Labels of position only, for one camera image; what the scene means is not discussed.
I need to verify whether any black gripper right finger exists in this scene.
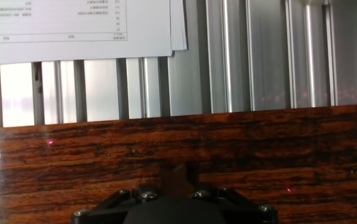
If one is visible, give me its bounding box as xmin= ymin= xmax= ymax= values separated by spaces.
xmin=192 ymin=185 xmax=279 ymax=224

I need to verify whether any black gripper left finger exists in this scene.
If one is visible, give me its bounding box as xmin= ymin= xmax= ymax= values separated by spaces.
xmin=71 ymin=185 xmax=161 ymax=224

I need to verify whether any printed paper sheet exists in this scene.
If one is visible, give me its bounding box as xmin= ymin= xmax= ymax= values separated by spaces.
xmin=0 ymin=0 xmax=174 ymax=68

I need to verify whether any brown star piece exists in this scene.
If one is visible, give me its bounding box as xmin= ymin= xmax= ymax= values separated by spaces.
xmin=152 ymin=161 xmax=205 ymax=199

